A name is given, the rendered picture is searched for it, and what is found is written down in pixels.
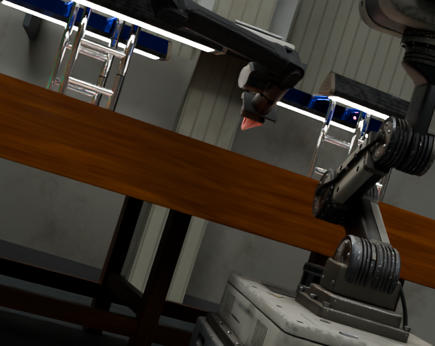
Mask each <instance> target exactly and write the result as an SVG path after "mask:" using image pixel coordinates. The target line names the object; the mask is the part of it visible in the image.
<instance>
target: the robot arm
mask: <svg viewBox="0 0 435 346"><path fill-rule="evenodd" d="M150 1H151V5H152V10H153V11H154V16H155V17H156V18H157V19H158V20H159V21H161V22H163V23H165V24H167V25H169V26H171V27H173V28H175V29H177V30H180V29H182V28H183V27H184V28H186V29H188V30H191V31H193V32H195V33H197V34H199V35H201V36H203V37H205V38H207V39H209V40H211V41H213V42H215V43H217V44H219V45H221V46H223V47H225V48H227V49H229V50H231V51H233V52H235V53H237V54H239V55H241V56H244V57H246V58H248V59H250V60H252V61H254V62H250V63H248V65H247V66H245V67H244V68H243V69H242V71H241V73H240V75H239V79H238V85H239V87H240V88H243V89H246V90H249V91H253V92H255V93H257V94H256V95H253V94H250V93H247V92H243V94H242V100H243V106H242V109H241V111H240V115H241V116H242V117H244V120H243V122H242V130H246V129H248V128H252V127H256V126H262V125H263V123H264V122H265V119H267V120H270V121H272V122H273V124H275V123H276V122H277V120H278V119H277V103H278V102H279V101H280V99H281V98H282V97H283V96H284V95H285V94H286V93H287V92H288V90H289V89H293V88H294V86H296V85H297V83H298V82H299V81H300V80H302V79H303V77H304V75H305V71H304V68H303V65H302V62H301V59H300V56H299V54H298V52H297V51H295V50H293V49H291V48H290V47H288V46H286V45H284V46H282V45H280V44H278V43H274V42H272V41H269V40H267V39H264V38H262V37H260V36H258V35H257V34H255V33H253V32H251V31H249V30H247V29H245V28H243V27H241V26H239V25H237V24H236V23H234V22H232V21H230V20H228V19H225V18H224V17H222V16H220V15H218V14H216V13H214V12H212V11H210V10H208V9H206V8H204V7H202V6H201V5H199V4H197V3H196V2H194V1H193V0H150Z"/></svg>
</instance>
